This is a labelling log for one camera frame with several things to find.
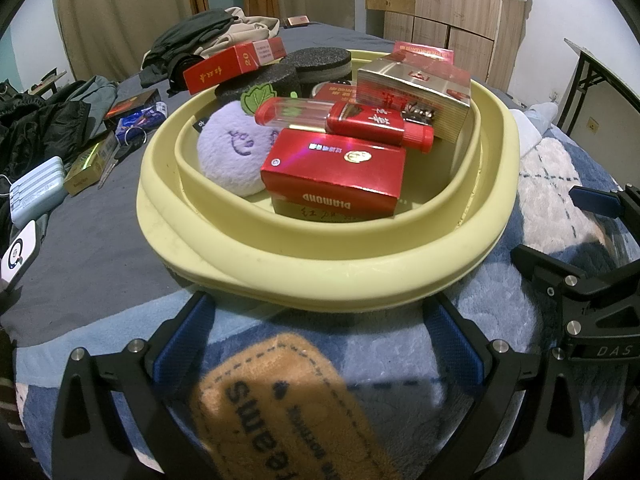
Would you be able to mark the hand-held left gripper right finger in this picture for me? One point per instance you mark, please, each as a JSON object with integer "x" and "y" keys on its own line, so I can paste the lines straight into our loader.
{"x": 451, "y": 331}

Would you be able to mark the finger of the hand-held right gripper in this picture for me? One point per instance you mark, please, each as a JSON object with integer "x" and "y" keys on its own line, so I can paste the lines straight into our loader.
{"x": 595, "y": 201}
{"x": 575, "y": 282}

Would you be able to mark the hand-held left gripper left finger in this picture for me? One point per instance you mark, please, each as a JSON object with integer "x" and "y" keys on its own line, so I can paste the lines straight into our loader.
{"x": 184, "y": 340}

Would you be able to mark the yellow plastic basin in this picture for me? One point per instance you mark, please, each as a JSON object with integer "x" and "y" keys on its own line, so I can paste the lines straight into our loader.
{"x": 300, "y": 280}

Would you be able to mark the purple plush toy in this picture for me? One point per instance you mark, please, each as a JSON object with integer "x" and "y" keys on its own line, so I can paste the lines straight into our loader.
{"x": 225, "y": 150}

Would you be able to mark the shiny red box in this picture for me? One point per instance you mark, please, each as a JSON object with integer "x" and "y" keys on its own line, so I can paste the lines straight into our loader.
{"x": 330, "y": 175}

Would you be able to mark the red case with clear cap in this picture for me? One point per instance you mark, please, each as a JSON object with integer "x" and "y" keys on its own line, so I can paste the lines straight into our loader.
{"x": 372, "y": 122}

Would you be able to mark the blue checkered blanket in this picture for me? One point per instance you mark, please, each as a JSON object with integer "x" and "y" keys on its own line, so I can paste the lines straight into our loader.
{"x": 380, "y": 360}

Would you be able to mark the pale denim cloth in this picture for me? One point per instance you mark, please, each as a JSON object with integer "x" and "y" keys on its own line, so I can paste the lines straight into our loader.
{"x": 535, "y": 117}

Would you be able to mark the grey bed sheet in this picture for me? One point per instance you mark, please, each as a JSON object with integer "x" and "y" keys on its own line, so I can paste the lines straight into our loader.
{"x": 100, "y": 270}

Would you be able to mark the silver and red carton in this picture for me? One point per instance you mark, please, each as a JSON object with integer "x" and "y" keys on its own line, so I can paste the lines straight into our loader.
{"x": 450, "y": 115}

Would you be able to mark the white rounded device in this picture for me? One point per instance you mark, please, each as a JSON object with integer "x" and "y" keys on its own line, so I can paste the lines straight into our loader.
{"x": 20, "y": 252}

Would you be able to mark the gold box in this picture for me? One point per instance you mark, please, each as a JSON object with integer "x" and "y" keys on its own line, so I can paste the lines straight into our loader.
{"x": 87, "y": 167}

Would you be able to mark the pale blue power bank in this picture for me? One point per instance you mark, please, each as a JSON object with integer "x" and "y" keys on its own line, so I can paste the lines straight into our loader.
{"x": 37, "y": 187}

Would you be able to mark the blue packet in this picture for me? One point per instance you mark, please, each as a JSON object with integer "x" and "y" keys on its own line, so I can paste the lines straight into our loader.
{"x": 142, "y": 119}

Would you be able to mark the flat red box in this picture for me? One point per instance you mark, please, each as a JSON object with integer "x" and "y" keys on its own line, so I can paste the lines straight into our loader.
{"x": 425, "y": 52}

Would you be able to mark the red and black box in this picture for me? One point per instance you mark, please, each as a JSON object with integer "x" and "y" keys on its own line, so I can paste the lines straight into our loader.
{"x": 132, "y": 104}

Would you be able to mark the wooden wardrobe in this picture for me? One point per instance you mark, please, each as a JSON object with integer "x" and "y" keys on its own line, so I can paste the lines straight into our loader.
{"x": 450, "y": 5}

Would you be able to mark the black jacket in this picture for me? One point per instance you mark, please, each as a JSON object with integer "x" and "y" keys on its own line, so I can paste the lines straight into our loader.
{"x": 45, "y": 130}

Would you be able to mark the grey green jacket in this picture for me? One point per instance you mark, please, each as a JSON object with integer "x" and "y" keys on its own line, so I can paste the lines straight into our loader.
{"x": 95, "y": 92}

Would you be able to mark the black foam disc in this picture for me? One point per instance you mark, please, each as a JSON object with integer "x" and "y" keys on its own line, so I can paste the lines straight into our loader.
{"x": 250, "y": 82}

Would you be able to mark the red and white box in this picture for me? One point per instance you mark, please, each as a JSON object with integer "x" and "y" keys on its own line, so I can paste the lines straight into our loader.
{"x": 215, "y": 72}

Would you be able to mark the dark green clothes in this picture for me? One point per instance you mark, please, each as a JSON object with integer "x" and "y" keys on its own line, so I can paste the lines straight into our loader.
{"x": 190, "y": 35}

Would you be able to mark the beige cloth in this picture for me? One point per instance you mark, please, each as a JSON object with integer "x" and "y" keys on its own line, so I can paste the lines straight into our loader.
{"x": 250, "y": 30}

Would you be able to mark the small pink box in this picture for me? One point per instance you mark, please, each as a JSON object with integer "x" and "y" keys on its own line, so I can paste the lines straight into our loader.
{"x": 297, "y": 21}

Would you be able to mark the beige curtain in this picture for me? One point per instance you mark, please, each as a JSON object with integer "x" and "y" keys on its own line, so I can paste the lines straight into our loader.
{"x": 115, "y": 5}

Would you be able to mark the black frame folding table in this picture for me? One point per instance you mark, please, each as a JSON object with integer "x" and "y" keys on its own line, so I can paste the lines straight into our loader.
{"x": 605, "y": 85}

